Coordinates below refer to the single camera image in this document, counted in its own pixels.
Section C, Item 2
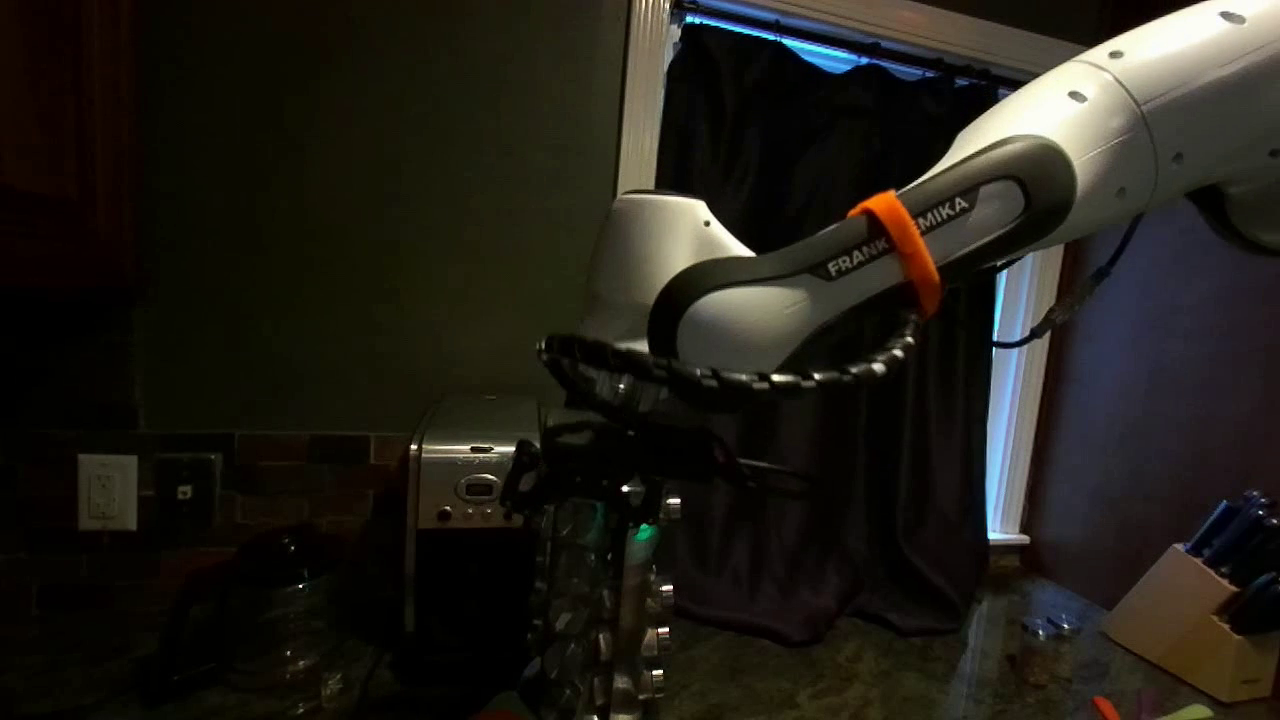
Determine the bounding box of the orange strap band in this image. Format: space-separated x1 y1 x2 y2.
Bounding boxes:
843 188 947 318

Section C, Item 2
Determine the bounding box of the dark round glass pot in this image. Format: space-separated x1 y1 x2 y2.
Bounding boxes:
134 522 405 716

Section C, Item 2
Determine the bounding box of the wooden knife block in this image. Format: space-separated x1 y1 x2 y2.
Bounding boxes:
1099 536 1280 706

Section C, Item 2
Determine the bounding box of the chrome revolving spice rack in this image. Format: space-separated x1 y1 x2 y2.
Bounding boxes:
524 483 689 720

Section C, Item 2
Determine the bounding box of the dark handled knife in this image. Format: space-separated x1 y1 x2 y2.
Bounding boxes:
1183 487 1265 565
1223 573 1280 637

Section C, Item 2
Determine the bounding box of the white wall outlet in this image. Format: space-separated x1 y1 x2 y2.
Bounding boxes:
73 452 144 536

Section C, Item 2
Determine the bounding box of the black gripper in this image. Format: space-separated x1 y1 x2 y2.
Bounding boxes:
499 390 751 517

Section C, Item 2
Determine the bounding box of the grey wall switch plate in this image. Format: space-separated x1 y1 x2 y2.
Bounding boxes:
150 452 228 539

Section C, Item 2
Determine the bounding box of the dark window curtain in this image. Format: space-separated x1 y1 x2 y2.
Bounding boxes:
657 24 1070 644

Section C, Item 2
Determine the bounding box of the dark wooden wall cabinet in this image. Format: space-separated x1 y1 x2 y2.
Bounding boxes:
0 0 144 293

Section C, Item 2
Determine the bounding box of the stainless steel toaster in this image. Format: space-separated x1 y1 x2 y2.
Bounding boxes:
398 396 553 632

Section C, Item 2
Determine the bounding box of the white window frame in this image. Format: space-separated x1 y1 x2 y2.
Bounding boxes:
613 0 1070 551

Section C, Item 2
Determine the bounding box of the thin black cable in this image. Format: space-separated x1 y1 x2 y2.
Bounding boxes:
989 210 1151 350

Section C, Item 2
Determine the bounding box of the black corrugated cable conduit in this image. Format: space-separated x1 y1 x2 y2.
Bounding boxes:
534 309 926 403

